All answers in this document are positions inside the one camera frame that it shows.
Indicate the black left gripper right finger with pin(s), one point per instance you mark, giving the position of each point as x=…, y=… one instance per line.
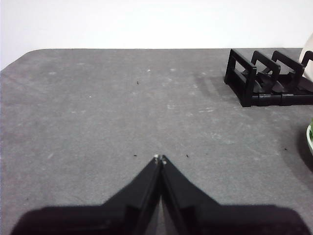
x=207, y=218

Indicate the beige plate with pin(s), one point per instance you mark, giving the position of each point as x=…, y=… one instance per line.
x=309, y=45

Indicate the green plate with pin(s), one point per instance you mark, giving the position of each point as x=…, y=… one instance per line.
x=308, y=139

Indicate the black plate rack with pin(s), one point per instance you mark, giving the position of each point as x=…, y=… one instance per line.
x=247, y=98

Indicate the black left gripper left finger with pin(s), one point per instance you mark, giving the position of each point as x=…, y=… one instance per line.
x=122, y=213

